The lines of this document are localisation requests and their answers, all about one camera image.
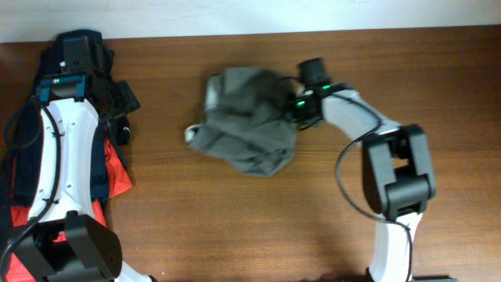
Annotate black garment with strap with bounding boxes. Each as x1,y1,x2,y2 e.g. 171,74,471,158
103,48,132,171

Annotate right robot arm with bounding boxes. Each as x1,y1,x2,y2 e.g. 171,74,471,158
287,58,436,281

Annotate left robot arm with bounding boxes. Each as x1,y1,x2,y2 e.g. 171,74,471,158
1,31,153,282

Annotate red mesh garment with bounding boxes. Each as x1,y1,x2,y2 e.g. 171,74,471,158
6,137,132,281

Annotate grey shorts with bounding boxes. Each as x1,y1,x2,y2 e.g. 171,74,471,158
185,67,297,177

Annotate navy blue garment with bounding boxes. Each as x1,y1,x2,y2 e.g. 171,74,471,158
1,30,114,208

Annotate right black camera cable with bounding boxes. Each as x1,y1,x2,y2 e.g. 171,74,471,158
272,74,414,282

